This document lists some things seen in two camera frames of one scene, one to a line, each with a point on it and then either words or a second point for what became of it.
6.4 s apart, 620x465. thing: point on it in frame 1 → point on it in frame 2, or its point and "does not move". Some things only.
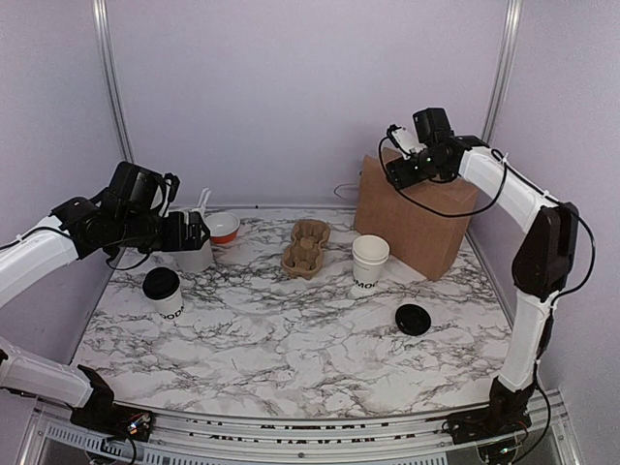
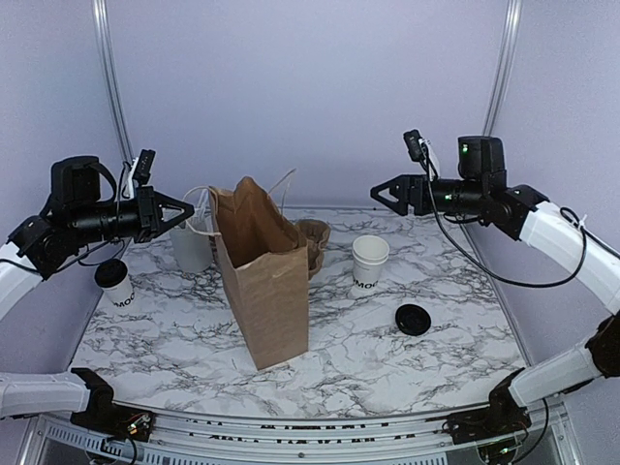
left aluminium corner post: [106, 51] does not move
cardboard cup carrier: [302, 256] does not move
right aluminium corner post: [504, 68] does not move
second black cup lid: [413, 320] does not move
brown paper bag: [423, 223] → [265, 265]
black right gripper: [398, 172] → [402, 183]
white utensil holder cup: [198, 260] does not move
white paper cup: [169, 308] → [121, 295]
